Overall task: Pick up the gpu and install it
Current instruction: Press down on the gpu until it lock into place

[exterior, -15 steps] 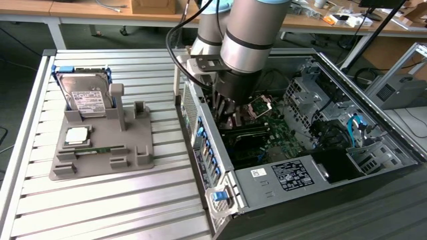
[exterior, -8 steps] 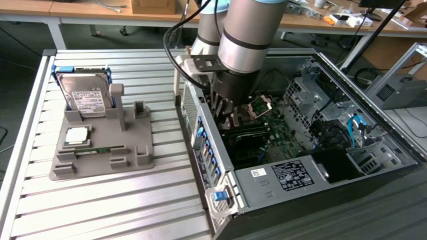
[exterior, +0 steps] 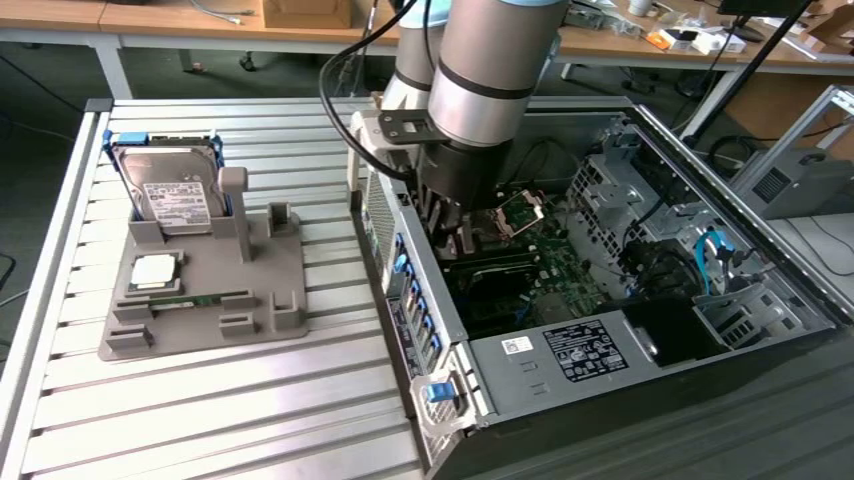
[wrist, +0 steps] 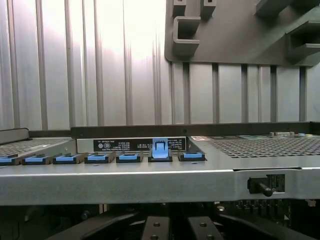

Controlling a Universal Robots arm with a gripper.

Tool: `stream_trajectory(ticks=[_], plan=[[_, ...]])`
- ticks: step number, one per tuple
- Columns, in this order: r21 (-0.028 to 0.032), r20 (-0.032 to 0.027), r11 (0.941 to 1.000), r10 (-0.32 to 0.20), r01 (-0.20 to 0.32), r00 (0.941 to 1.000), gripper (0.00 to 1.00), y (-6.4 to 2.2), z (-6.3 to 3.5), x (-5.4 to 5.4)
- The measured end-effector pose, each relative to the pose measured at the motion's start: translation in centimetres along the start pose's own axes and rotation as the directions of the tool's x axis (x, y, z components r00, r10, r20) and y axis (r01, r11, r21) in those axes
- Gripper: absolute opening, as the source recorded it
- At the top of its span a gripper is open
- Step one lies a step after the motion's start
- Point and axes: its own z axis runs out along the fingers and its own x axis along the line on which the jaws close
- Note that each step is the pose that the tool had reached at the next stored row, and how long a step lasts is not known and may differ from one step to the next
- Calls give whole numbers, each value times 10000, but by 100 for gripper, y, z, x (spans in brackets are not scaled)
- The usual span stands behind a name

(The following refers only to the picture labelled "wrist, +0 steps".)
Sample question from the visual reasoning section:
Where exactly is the open grey PC case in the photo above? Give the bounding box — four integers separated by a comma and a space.
0, 121, 320, 240

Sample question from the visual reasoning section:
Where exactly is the black case lock pin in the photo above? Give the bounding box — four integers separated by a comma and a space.
246, 174, 286, 198

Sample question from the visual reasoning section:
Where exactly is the grey parts rack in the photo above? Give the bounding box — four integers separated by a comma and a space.
164, 0, 320, 68

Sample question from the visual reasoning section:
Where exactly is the blue expansion slot latch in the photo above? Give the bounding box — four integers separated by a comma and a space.
0, 154, 19, 166
177, 151, 206, 162
115, 152, 145, 164
148, 138, 174, 163
84, 152, 116, 165
52, 153, 85, 165
21, 154, 53, 166

